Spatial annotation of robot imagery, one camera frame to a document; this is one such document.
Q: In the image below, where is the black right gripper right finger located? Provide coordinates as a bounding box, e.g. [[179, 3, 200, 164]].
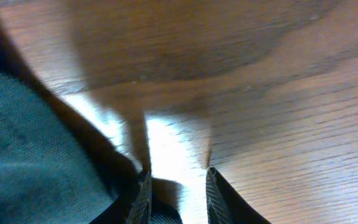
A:
[[206, 167, 270, 224]]

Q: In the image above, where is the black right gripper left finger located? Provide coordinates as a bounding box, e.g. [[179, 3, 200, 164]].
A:
[[126, 170, 152, 224]]

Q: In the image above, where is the black t-shirt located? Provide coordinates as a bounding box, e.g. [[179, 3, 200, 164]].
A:
[[0, 45, 181, 223]]

